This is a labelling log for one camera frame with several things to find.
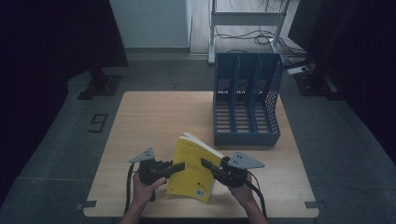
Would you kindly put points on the yellow book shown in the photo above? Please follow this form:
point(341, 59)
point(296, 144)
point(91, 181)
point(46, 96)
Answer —
point(190, 180)

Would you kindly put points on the white cabinet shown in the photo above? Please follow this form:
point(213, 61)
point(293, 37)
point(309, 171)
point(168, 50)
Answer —
point(152, 23)

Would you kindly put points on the black stand base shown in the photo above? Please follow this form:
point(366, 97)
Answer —
point(101, 87)
point(314, 87)

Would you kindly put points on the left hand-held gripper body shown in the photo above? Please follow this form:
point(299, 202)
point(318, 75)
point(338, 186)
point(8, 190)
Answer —
point(149, 172)

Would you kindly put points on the white power strip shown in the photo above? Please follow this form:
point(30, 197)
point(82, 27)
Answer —
point(297, 70)

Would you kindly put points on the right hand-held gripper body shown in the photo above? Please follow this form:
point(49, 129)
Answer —
point(239, 174)

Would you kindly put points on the person's left hand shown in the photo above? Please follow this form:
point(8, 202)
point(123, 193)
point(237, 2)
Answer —
point(143, 191)

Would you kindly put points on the dark curtain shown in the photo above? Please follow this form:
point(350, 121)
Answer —
point(46, 46)
point(358, 46)

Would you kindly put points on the person's right hand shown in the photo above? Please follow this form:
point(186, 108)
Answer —
point(244, 193)

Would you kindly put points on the white metal stand frame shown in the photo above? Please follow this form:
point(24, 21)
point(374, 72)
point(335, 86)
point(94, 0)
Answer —
point(246, 18)

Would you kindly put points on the blue file rack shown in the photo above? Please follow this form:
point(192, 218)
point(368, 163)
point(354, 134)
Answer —
point(246, 138)

